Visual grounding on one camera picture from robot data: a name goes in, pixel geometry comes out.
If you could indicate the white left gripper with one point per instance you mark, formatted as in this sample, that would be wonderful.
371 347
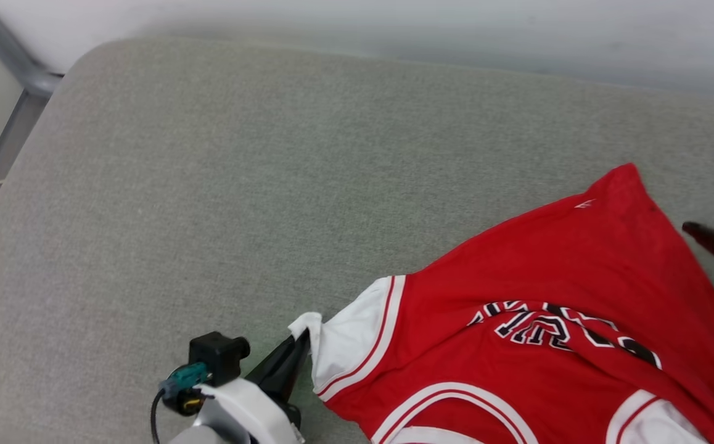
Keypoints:
249 407

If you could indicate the red and white basketball jersey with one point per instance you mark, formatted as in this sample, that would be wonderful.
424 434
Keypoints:
548 265

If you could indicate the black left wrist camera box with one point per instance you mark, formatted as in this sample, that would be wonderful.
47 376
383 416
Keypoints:
216 354

